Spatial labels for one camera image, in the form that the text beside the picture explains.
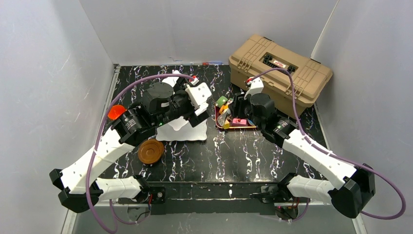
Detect red dessert tray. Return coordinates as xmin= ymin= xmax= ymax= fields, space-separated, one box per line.
xmin=214 ymin=98 xmax=256 ymax=130

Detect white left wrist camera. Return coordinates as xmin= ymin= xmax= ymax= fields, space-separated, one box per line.
xmin=185 ymin=76 xmax=212 ymax=116

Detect tan plastic toolbox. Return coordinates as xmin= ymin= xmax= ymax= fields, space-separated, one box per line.
xmin=228 ymin=35 xmax=333 ymax=118

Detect yellow layered cake piece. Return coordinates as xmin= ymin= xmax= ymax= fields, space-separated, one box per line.
xmin=223 ymin=120 xmax=230 ymax=130

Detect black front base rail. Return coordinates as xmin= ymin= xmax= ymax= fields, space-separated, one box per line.
xmin=142 ymin=181 xmax=288 ymax=216

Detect white three-tier cake stand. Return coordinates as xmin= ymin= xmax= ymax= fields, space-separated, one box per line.
xmin=155 ymin=77 xmax=210 ymax=141

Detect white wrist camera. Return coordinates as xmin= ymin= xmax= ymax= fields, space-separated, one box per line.
xmin=185 ymin=76 xmax=212 ymax=116
xmin=244 ymin=77 xmax=264 ymax=99

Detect metal serving tongs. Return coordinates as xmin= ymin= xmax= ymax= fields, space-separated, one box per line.
xmin=217 ymin=98 xmax=233 ymax=127

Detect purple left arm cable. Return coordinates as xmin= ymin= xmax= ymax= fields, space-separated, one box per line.
xmin=85 ymin=73 xmax=199 ymax=234

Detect orange plastic cup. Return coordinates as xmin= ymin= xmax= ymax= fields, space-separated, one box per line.
xmin=107 ymin=104 xmax=127 ymax=121

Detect pink rectangular cake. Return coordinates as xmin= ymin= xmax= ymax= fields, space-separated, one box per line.
xmin=231 ymin=118 xmax=248 ymax=127

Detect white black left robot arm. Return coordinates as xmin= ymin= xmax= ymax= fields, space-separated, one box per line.
xmin=49 ymin=78 xmax=212 ymax=213

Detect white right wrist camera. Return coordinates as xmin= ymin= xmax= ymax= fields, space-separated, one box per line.
xmin=244 ymin=77 xmax=264 ymax=99

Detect yellow decorated cake slice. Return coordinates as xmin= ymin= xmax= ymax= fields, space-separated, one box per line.
xmin=219 ymin=104 xmax=228 ymax=115

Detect red blue screwdriver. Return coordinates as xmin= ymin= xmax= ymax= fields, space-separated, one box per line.
xmin=202 ymin=61 xmax=223 ymax=65

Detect green swirl roll cake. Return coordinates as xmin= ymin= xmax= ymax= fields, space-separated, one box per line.
xmin=215 ymin=96 xmax=228 ymax=108

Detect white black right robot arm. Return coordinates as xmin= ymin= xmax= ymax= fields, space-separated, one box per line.
xmin=229 ymin=93 xmax=375 ymax=218

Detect brown round wooden lid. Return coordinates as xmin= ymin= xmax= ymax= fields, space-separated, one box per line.
xmin=137 ymin=139 xmax=164 ymax=164

